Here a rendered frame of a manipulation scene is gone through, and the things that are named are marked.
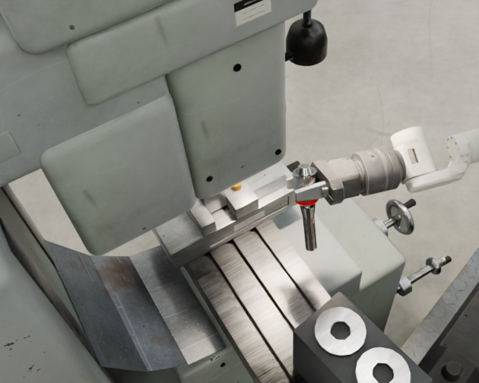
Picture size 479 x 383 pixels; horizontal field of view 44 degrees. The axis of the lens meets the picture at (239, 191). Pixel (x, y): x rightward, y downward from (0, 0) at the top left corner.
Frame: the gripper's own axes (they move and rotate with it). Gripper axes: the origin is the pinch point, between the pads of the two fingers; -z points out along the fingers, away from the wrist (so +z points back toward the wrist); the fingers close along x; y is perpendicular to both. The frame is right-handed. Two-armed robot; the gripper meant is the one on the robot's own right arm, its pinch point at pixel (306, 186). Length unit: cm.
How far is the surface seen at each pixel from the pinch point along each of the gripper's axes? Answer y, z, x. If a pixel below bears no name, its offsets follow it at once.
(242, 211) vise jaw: 12.2, -10.0, -17.5
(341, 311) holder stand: 16.8, -0.9, 17.8
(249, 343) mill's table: 32.4, -16.1, 2.1
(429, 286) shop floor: 95, 68, -72
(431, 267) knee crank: 56, 47, -35
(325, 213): 32, 17, -40
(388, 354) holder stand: 20.8, 4.0, 26.6
